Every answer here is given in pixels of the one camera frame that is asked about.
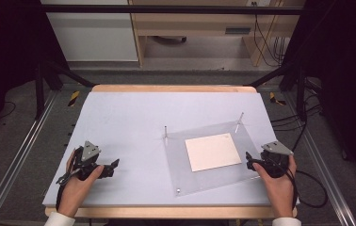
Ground black crossbar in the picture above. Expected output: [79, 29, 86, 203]
[40, 4, 304, 16]

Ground person's left hand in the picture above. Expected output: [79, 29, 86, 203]
[57, 150, 105, 218]

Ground black hanging wall cables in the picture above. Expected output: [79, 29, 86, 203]
[251, 1, 291, 68]

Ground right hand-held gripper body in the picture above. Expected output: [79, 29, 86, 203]
[259, 140, 295, 179]

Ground white cabinet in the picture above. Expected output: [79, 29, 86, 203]
[40, 0, 139, 62]

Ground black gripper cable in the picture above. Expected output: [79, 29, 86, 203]
[260, 154, 329, 209]
[55, 150, 85, 212]

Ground black curtain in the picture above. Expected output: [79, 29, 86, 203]
[0, 0, 71, 149]
[279, 0, 356, 193]

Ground light wooden desk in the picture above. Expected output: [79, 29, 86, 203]
[128, 0, 306, 68]

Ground white table sheet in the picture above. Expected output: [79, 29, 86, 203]
[41, 90, 300, 208]

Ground yellow clamp right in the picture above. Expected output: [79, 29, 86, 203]
[268, 91, 287, 106]

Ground painting print card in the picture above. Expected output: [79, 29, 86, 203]
[184, 132, 243, 173]

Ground clear acrylic photo frame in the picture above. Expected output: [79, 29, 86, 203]
[162, 111, 263, 198]

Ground black metal stand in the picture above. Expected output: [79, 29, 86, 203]
[34, 59, 96, 121]
[244, 60, 309, 122]

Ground wooden table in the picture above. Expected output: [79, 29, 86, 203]
[43, 84, 299, 220]

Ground black floor cables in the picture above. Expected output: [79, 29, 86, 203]
[269, 78, 324, 133]

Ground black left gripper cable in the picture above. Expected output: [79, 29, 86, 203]
[55, 150, 85, 212]

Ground aluminium floor rail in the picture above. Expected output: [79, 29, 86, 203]
[283, 92, 356, 226]
[0, 90, 58, 226]

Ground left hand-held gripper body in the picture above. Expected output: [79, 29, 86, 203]
[56, 140, 105, 186]

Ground thin black floor cable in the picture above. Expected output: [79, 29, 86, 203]
[0, 100, 17, 121]

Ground person's right hand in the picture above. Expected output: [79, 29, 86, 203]
[252, 154, 299, 219]

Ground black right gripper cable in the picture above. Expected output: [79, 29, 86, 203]
[260, 154, 329, 209]

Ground grey desk label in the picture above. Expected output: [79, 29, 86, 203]
[224, 26, 252, 35]

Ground yellow clamp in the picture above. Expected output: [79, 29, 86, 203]
[67, 90, 81, 107]
[268, 91, 287, 106]

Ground yellow clamp left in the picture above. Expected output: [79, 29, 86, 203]
[67, 90, 81, 107]

